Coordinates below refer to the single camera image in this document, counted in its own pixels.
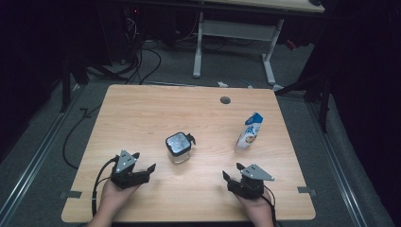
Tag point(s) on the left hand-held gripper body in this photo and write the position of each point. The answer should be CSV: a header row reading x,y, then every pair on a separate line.
x,y
126,176

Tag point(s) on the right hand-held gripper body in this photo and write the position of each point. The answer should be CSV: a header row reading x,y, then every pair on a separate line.
x,y
249,187

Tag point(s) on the blue and white milk carton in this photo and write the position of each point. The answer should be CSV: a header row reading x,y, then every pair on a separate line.
x,y
249,134

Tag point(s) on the glass jar with black lid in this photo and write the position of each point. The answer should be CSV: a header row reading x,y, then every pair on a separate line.
x,y
178,145

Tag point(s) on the person's right hand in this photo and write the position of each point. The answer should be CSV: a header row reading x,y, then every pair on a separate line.
x,y
258,208

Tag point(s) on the person's left hand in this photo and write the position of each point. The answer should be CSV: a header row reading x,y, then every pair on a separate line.
x,y
113,198

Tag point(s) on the grey tape strip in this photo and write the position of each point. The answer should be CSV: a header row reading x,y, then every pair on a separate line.
x,y
305,190
72,195

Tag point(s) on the round black table grommet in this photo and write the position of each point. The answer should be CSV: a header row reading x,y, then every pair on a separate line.
x,y
225,100

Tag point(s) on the small white plug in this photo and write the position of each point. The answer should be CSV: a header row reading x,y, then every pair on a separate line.
x,y
222,84

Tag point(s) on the black metal stand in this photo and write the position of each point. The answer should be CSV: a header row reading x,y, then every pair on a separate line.
x,y
66,85
324,104

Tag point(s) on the dark computer tower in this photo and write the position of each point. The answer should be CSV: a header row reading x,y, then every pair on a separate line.
x,y
119,31

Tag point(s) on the small red object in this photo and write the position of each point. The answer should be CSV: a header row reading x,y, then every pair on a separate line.
x,y
290,44

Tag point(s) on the metal floor rail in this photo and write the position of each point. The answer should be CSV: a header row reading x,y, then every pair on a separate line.
x,y
337,170
34,159

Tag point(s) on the white metal desk frame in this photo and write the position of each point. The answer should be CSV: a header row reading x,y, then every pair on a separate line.
x,y
239,30

